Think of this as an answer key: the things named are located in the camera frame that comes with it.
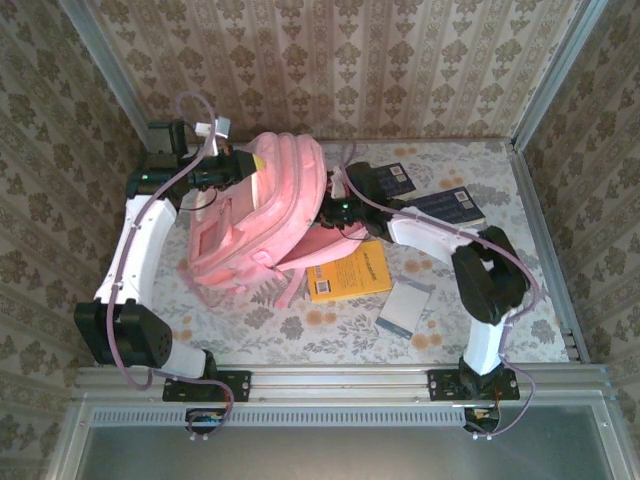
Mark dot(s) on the aluminium table side rail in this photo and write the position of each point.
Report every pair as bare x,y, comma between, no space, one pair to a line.
541,235

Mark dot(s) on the white notebook with blue edges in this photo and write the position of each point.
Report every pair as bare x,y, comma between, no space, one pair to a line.
405,307

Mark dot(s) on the grey metal sheet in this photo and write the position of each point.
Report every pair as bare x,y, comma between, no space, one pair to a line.
340,455

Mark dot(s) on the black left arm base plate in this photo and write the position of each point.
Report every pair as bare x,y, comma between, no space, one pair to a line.
235,385

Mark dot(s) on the yellow book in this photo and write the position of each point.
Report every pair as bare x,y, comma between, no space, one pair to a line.
355,272

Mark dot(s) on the aluminium mounting rail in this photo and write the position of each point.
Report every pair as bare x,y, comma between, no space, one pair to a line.
340,385

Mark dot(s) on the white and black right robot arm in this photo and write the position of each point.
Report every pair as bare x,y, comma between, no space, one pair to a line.
430,235

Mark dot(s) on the aluminium corner post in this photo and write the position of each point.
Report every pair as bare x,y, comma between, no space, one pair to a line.
105,60
555,75

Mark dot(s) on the dark blue book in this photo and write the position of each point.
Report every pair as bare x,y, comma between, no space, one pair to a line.
450,207
397,180

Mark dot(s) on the pink backpack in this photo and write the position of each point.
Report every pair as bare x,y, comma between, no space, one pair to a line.
265,215

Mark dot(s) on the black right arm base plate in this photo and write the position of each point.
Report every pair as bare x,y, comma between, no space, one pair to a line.
445,385

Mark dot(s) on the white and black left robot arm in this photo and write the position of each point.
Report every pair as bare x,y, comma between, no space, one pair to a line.
140,240

